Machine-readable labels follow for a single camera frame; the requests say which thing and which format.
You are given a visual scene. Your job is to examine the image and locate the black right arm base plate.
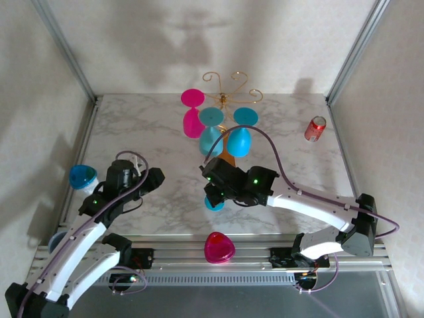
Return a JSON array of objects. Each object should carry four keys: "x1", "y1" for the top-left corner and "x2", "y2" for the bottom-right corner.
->
[{"x1": 270, "y1": 246, "x2": 331, "y2": 270}]

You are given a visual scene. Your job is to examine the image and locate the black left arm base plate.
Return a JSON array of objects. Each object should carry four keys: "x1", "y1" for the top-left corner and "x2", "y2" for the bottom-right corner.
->
[{"x1": 125, "y1": 247, "x2": 155, "y2": 270}]

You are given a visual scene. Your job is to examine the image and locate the black controller board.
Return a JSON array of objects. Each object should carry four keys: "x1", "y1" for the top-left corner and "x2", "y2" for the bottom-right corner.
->
[
  {"x1": 293, "y1": 270, "x2": 319, "y2": 290},
  {"x1": 109, "y1": 273, "x2": 140, "y2": 290}
]

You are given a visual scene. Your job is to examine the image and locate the pink plastic wine glass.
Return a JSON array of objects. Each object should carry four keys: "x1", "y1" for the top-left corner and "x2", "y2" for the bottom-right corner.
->
[{"x1": 180, "y1": 88, "x2": 206, "y2": 138}]

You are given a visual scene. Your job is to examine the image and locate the light teal plastic wine glass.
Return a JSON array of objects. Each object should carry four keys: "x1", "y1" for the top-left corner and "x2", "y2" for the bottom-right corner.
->
[{"x1": 198, "y1": 107, "x2": 225, "y2": 158}]

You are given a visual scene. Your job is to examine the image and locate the grey blue measuring cup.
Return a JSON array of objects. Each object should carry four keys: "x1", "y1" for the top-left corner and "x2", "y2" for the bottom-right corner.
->
[{"x1": 48, "y1": 231, "x2": 71, "y2": 254}]

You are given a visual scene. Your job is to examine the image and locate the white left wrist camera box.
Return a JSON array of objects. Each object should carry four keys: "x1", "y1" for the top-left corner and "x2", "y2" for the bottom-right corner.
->
[{"x1": 131, "y1": 156, "x2": 144, "y2": 177}]

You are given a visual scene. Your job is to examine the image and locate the grey slotted cable duct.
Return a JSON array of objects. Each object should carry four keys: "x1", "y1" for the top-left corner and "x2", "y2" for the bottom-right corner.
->
[{"x1": 92, "y1": 273, "x2": 296, "y2": 287}]

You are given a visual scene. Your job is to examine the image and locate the blue translucent bowl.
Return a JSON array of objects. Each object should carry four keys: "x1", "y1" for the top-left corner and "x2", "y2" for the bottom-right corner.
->
[{"x1": 68, "y1": 164, "x2": 99, "y2": 191}]

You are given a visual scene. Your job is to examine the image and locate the blue plastic wine glass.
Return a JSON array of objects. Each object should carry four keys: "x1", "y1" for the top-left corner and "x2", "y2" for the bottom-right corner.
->
[
  {"x1": 204, "y1": 195, "x2": 227, "y2": 213},
  {"x1": 227, "y1": 107, "x2": 259, "y2": 158}
]

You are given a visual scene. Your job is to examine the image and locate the aluminium frame rails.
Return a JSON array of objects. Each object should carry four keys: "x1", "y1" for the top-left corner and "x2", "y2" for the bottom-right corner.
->
[{"x1": 31, "y1": 233, "x2": 395, "y2": 274}]

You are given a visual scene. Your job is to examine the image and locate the gold wire wine glass rack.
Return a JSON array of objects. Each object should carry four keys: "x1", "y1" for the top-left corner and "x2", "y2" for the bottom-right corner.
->
[{"x1": 202, "y1": 71, "x2": 264, "y2": 169}]

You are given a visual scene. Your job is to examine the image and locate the aluminium frame post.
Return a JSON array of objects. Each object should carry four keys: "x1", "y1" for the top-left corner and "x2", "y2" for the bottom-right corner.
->
[
  {"x1": 32, "y1": 0, "x2": 100, "y2": 105},
  {"x1": 326, "y1": 0, "x2": 389, "y2": 105}
]

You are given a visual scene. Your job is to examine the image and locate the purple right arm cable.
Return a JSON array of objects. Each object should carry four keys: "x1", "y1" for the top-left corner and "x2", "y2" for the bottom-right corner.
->
[{"x1": 202, "y1": 125, "x2": 401, "y2": 294}]

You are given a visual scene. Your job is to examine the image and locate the red soda can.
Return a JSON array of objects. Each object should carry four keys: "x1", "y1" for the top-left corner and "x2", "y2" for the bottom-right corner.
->
[{"x1": 304, "y1": 115, "x2": 327, "y2": 143}]

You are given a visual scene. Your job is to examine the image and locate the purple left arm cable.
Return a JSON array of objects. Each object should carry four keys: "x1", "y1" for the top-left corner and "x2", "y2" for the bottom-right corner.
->
[{"x1": 16, "y1": 150, "x2": 150, "y2": 318}]

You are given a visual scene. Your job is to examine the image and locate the grey metal panel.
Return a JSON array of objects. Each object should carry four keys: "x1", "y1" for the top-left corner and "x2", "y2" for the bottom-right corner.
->
[{"x1": 66, "y1": 284, "x2": 398, "y2": 318}]

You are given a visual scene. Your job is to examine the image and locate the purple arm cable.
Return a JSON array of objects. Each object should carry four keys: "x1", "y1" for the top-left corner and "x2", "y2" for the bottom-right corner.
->
[
  {"x1": 16, "y1": 150, "x2": 150, "y2": 318},
  {"x1": 202, "y1": 125, "x2": 401, "y2": 294}
]

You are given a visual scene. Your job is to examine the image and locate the magenta translucent heart bowl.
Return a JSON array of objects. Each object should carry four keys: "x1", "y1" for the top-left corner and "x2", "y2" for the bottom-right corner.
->
[{"x1": 203, "y1": 231, "x2": 237, "y2": 265}]

